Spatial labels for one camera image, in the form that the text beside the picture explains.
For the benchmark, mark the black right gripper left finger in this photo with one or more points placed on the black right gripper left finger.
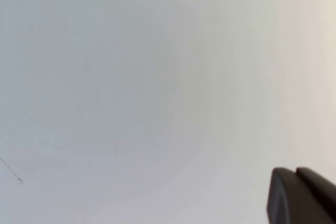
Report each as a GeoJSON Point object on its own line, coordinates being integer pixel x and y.
{"type": "Point", "coordinates": [282, 197]}

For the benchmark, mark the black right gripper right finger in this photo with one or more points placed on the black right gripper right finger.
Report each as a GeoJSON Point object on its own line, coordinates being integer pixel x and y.
{"type": "Point", "coordinates": [319, 197]}

